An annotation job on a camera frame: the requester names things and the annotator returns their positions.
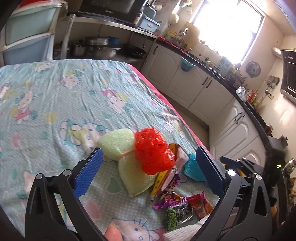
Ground steel pots on shelf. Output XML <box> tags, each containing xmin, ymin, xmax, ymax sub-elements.
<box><xmin>70</xmin><ymin>36</ymin><xmax>121</xmax><ymax>60</ymax></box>

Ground blue towel cloth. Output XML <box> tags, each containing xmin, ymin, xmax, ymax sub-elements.
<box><xmin>183</xmin><ymin>153</ymin><xmax>206</xmax><ymax>182</ymax></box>

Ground black microwave oven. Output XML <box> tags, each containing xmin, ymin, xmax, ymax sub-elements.
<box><xmin>78</xmin><ymin>0</ymin><xmax>147</xmax><ymax>24</ymax></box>

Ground sauce bottles group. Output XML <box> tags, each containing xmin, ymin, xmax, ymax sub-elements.
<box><xmin>245</xmin><ymin>89</ymin><xmax>263</xmax><ymax>108</ymax></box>

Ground black green snack packet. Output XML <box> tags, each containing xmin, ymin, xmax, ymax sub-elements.
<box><xmin>165</xmin><ymin>203</ymin><xmax>193</xmax><ymax>232</ymax></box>

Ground red mesh plastic bag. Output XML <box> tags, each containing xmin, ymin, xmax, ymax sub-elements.
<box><xmin>134</xmin><ymin>128</ymin><xmax>175</xmax><ymax>175</ymax></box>

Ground purple candy wrapper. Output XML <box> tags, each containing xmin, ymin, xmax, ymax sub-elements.
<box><xmin>152</xmin><ymin>192</ymin><xmax>187</xmax><ymax>210</ymax></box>

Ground black granite countertop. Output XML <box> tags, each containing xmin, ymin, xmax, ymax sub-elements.
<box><xmin>156</xmin><ymin>40</ymin><xmax>285</xmax><ymax>166</ymax></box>

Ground wooden cutting board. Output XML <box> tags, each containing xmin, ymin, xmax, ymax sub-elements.
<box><xmin>184</xmin><ymin>22</ymin><xmax>200</xmax><ymax>49</ymax></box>

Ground range hood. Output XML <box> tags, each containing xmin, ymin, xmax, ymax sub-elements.
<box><xmin>280</xmin><ymin>50</ymin><xmax>296</xmax><ymax>104</ymax></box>

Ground red white paper box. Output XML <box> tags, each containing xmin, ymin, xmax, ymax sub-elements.
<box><xmin>150</xmin><ymin>144</ymin><xmax>189</xmax><ymax>201</ymax></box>

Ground blue hanging basket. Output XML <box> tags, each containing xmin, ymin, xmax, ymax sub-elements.
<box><xmin>181</xmin><ymin>58</ymin><xmax>196</xmax><ymax>72</ymax></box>

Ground black frying pan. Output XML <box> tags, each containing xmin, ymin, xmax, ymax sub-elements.
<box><xmin>123</xmin><ymin>44</ymin><xmax>147</xmax><ymax>58</ymax></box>

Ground wall mounted small fan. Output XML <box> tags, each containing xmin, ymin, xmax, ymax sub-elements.
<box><xmin>245</xmin><ymin>61</ymin><xmax>261</xmax><ymax>78</ymax></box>

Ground blue dish rack box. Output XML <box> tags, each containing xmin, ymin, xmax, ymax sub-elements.
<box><xmin>138</xmin><ymin>14</ymin><xmax>160</xmax><ymax>33</ymax></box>

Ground red orange snack wrapper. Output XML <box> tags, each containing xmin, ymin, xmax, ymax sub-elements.
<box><xmin>187</xmin><ymin>191</ymin><xmax>214</xmax><ymax>219</ymax></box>

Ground metal shelf rack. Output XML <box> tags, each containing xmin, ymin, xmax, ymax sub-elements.
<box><xmin>53</xmin><ymin>14</ymin><xmax>158</xmax><ymax>64</ymax></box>

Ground teal plastic drawer unit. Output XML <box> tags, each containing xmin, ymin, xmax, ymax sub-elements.
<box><xmin>1</xmin><ymin>1</ymin><xmax>67</xmax><ymax>66</ymax></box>

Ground person's left hand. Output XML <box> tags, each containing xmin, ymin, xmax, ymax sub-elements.
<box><xmin>104</xmin><ymin>222</ymin><xmax>123</xmax><ymax>241</ymax></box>

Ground hello kitty tablecloth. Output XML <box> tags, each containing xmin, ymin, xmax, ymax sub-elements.
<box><xmin>1</xmin><ymin>60</ymin><xmax>206</xmax><ymax>240</ymax></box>

